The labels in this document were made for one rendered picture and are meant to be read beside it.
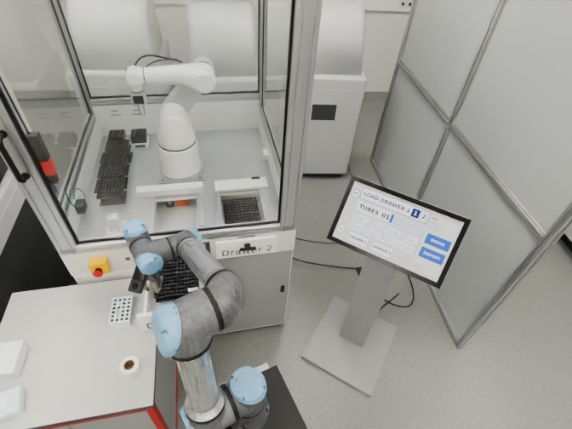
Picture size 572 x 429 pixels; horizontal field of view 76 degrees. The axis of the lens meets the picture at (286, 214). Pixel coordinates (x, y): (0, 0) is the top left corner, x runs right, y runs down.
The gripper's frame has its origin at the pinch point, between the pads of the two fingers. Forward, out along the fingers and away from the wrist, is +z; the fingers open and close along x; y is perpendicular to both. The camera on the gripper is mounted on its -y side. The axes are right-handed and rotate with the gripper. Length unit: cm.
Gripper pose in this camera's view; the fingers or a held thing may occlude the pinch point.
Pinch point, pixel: (151, 291)
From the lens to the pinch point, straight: 156.1
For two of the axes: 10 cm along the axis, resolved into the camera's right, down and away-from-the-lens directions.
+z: -0.5, 7.2, 7.0
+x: -9.8, -1.6, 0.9
